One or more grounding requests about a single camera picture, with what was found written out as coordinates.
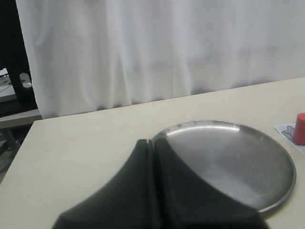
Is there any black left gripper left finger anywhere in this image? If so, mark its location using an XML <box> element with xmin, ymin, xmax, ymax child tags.
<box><xmin>53</xmin><ymin>139</ymin><xmax>154</xmax><ymax>229</ymax></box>

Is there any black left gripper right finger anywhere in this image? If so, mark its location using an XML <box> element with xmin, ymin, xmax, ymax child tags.
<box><xmin>154</xmin><ymin>138</ymin><xmax>268</xmax><ymax>229</ymax></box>

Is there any red cylinder game piece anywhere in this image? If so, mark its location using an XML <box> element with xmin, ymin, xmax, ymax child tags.
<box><xmin>293</xmin><ymin>113</ymin><xmax>305</xmax><ymax>146</ymax></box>

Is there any round stainless steel plate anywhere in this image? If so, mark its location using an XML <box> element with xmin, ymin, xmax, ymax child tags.
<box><xmin>154</xmin><ymin>120</ymin><xmax>296</xmax><ymax>213</ymax></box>

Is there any printed paper game board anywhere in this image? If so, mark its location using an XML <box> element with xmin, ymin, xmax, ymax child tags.
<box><xmin>275</xmin><ymin>122</ymin><xmax>305</xmax><ymax>154</ymax></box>

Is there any dark furniture behind curtain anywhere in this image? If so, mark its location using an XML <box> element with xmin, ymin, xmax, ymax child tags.
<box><xmin>0</xmin><ymin>0</ymin><xmax>42</xmax><ymax>172</ymax></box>

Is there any white backdrop curtain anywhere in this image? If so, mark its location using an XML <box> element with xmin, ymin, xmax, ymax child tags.
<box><xmin>16</xmin><ymin>0</ymin><xmax>305</xmax><ymax>118</ymax></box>

